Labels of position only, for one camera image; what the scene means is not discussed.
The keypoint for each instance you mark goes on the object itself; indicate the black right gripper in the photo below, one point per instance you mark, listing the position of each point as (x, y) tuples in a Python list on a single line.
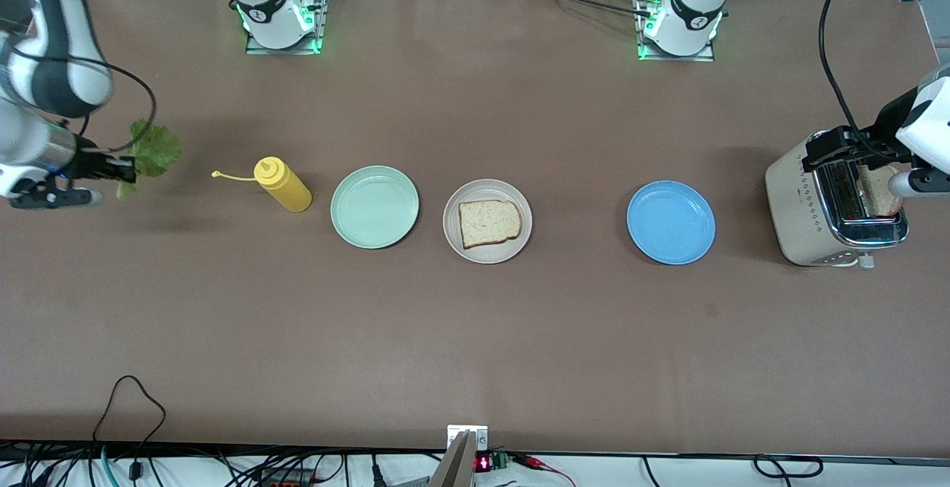
[(90, 164)]

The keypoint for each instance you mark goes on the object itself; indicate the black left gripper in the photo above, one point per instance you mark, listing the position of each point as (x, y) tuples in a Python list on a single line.
[(885, 131)]

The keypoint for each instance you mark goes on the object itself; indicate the green lettuce leaf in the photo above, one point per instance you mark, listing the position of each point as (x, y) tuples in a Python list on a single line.
[(157, 149)]

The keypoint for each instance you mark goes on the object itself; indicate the brown bread slice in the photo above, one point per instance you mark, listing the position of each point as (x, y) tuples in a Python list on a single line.
[(879, 194), (490, 223)]

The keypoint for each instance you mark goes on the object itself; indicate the yellow mustard squeeze bottle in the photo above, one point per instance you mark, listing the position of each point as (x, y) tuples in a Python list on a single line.
[(286, 190)]

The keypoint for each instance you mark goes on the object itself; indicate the blue plate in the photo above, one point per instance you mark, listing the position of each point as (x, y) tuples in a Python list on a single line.
[(672, 223)]

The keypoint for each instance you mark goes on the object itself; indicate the light green plate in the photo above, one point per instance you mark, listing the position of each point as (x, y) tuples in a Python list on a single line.
[(375, 208)]

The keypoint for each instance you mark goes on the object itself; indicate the beige plate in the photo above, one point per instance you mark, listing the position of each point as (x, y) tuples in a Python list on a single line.
[(488, 257)]

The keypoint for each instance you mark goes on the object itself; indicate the beige chrome toaster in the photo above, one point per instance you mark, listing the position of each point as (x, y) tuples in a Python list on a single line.
[(794, 205)]

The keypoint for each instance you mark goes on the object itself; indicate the grey metal bar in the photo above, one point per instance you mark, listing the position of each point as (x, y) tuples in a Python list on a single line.
[(454, 468)]

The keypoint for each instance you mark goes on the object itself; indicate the circuit board with red display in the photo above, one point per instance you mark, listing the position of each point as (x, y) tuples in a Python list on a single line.
[(493, 462)]

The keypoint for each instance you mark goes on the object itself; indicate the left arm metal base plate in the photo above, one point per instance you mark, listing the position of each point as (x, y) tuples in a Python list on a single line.
[(701, 57)]

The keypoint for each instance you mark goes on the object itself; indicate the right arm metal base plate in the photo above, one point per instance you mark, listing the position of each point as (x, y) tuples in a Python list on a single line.
[(323, 4)]

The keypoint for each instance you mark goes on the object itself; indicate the small metal mounting bracket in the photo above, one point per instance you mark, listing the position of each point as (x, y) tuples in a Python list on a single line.
[(481, 436)]

